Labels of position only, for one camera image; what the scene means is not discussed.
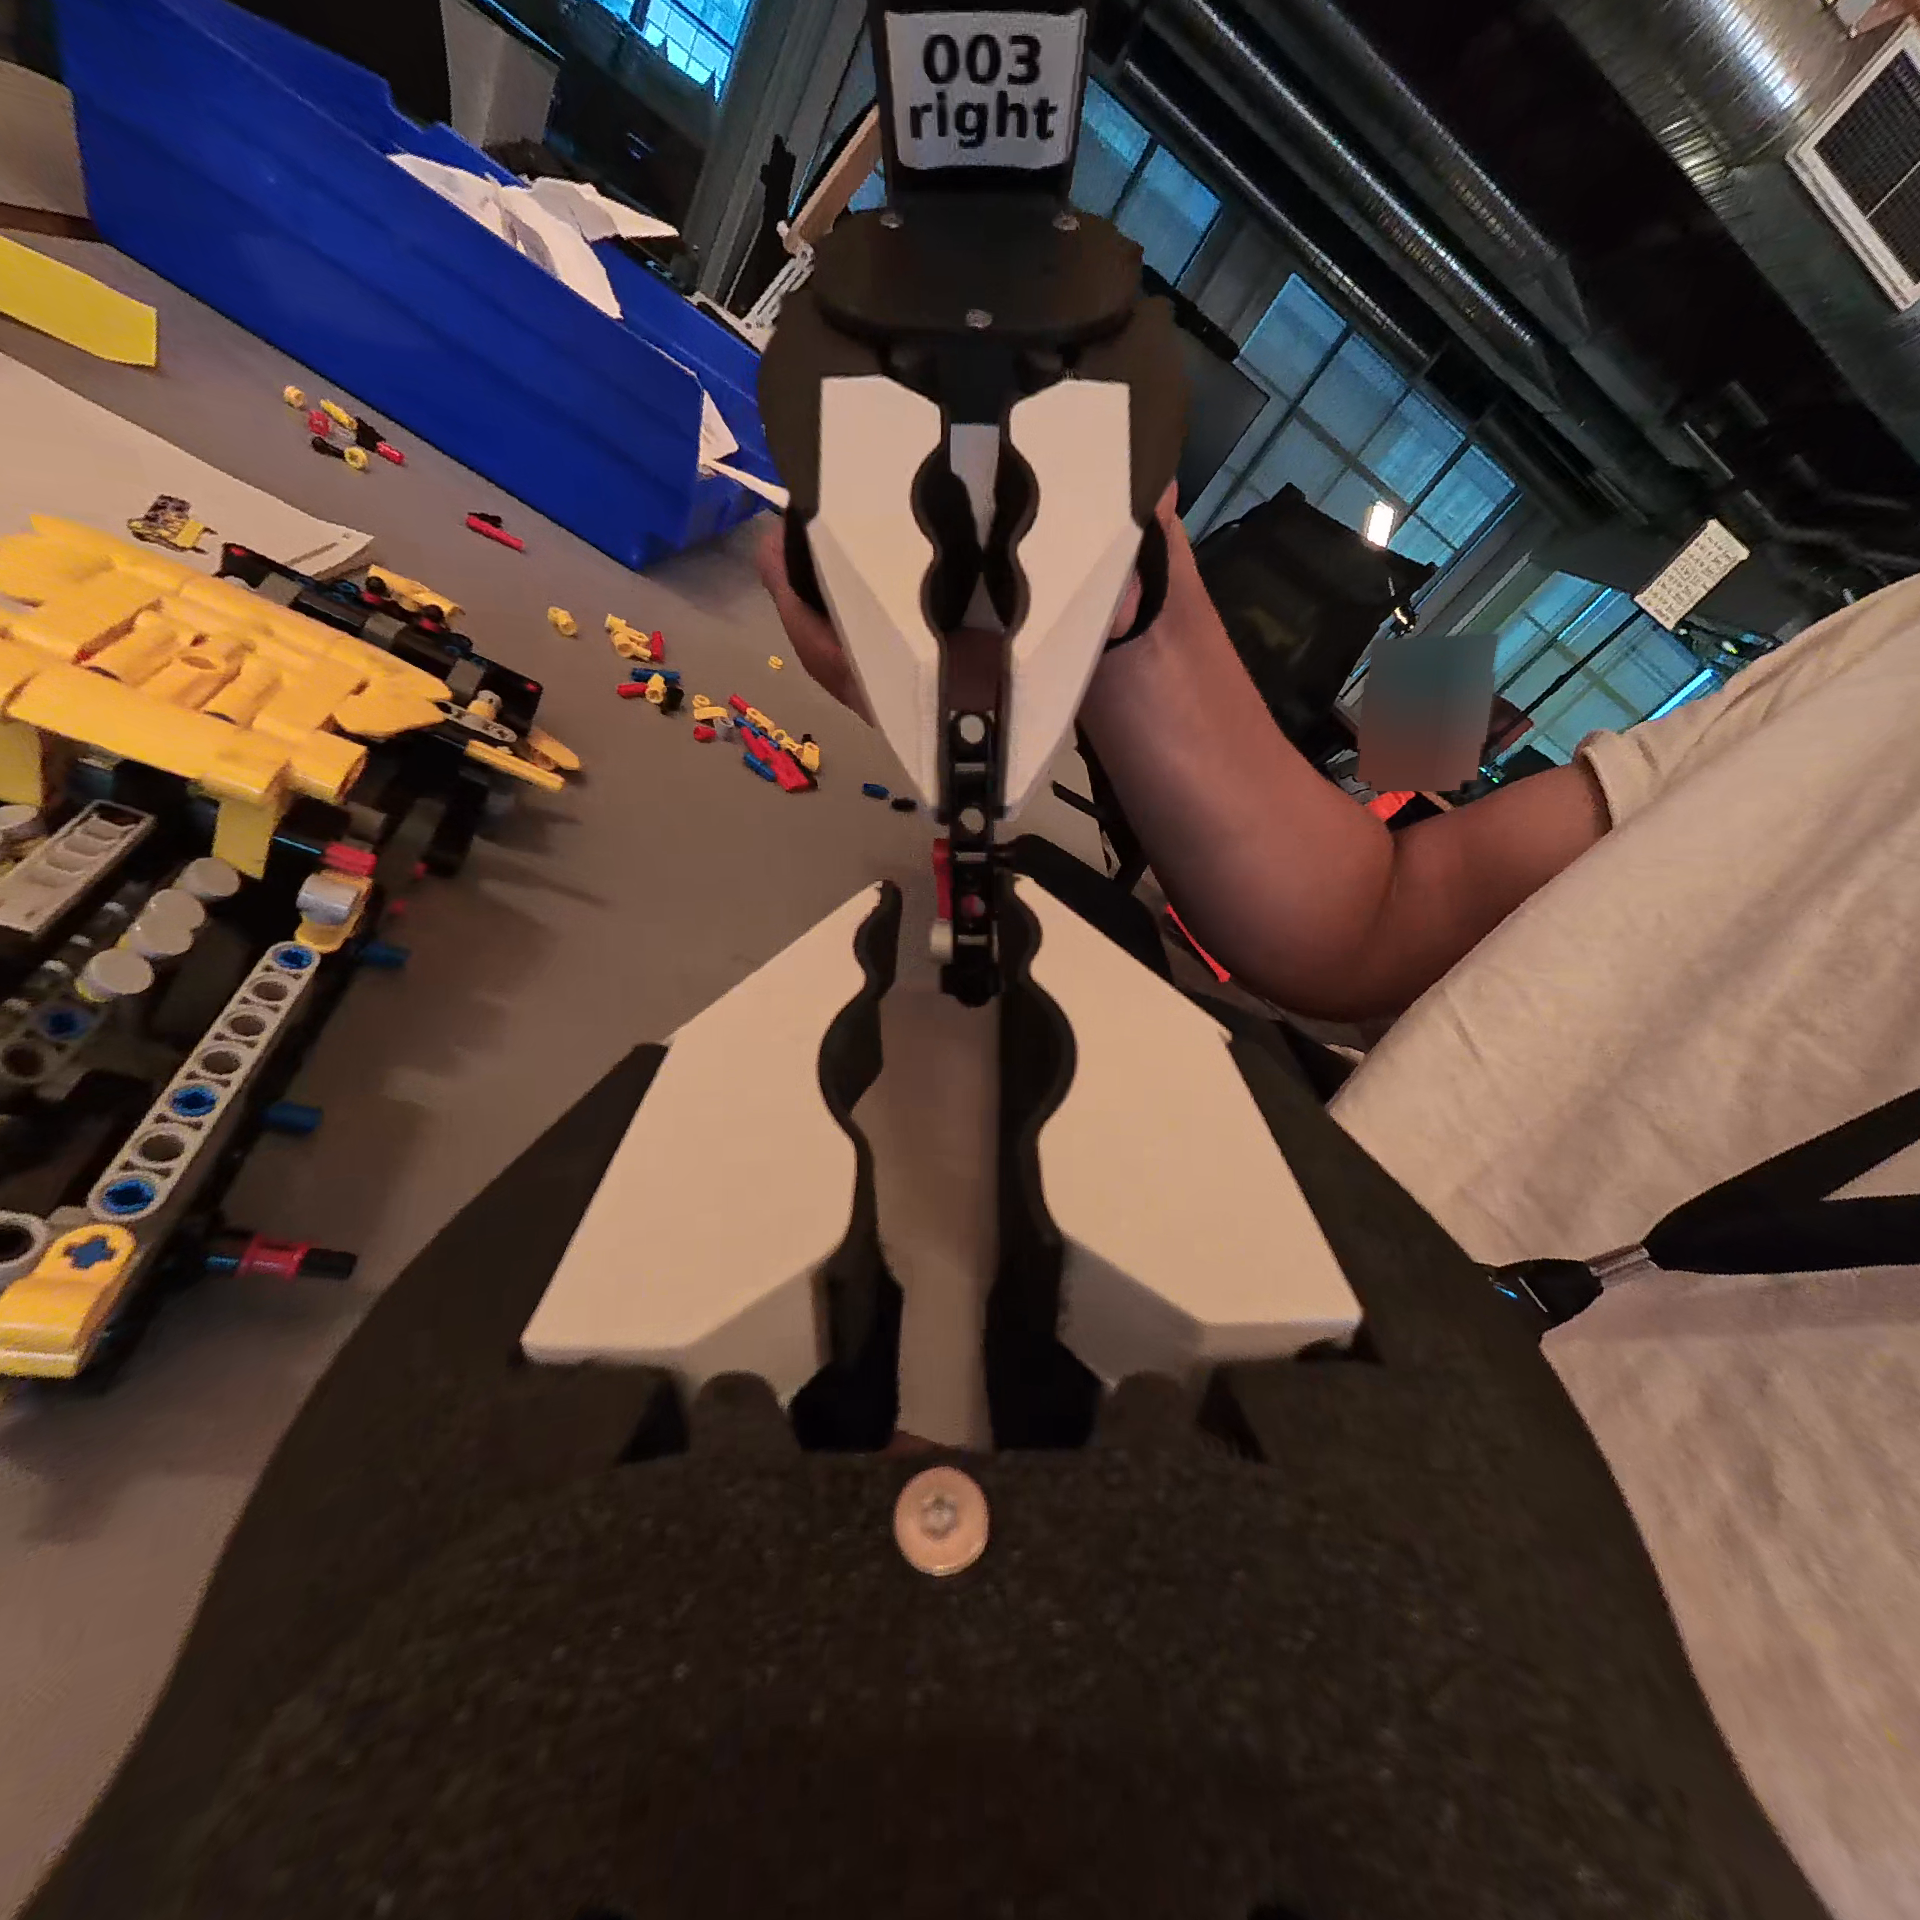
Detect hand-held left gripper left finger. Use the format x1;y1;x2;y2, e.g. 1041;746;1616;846
519;882;903;1414

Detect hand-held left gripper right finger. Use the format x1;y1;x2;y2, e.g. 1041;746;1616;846
1000;874;1368;1396

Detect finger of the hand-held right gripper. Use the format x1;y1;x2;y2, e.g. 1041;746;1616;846
815;377;953;824
990;377;1137;830

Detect black brick beam assembly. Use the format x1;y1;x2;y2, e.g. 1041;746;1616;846
929;704;1003;1008

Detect partly built toy brick car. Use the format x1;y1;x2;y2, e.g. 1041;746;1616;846
0;518;585;1384

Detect person's right forearm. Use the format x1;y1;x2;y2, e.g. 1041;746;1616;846
1073;496;1615;1023

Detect grey desk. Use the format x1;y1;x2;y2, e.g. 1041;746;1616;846
0;59;1202;1920

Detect person's right hand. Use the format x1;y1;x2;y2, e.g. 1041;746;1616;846
755;518;883;740

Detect scattered coloured brick pins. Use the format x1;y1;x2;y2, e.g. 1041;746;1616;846
282;383;921;812

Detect crumpled white paper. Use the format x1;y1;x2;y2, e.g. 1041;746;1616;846
387;152;790;513

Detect person's white shirt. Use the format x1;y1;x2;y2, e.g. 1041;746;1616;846
1328;576;1920;1920

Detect blue storage bin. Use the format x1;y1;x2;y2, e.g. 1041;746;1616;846
53;0;783;572

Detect white notice sheet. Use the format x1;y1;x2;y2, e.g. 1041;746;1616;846
1633;519;1753;634

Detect open instruction booklet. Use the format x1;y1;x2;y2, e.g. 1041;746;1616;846
0;353;378;579

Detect yellow paper note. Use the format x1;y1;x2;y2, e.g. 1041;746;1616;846
0;232;160;368

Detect white vent grille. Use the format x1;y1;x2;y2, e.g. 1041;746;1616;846
1785;24;1920;310

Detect black harness strap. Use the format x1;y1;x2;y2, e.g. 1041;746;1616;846
1486;1088;1920;1328

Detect silver ventilation duct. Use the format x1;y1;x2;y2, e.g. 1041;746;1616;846
1545;0;1920;424

